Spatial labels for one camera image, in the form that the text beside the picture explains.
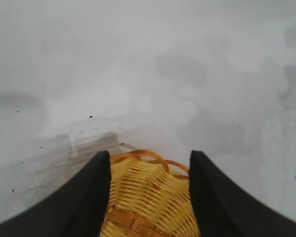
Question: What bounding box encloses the yellow orange woven basket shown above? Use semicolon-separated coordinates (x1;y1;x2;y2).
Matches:
98;149;201;237

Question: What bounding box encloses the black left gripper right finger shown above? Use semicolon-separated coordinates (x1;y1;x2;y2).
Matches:
188;149;296;237

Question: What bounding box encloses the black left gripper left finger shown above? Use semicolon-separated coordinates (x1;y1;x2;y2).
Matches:
0;150;112;237

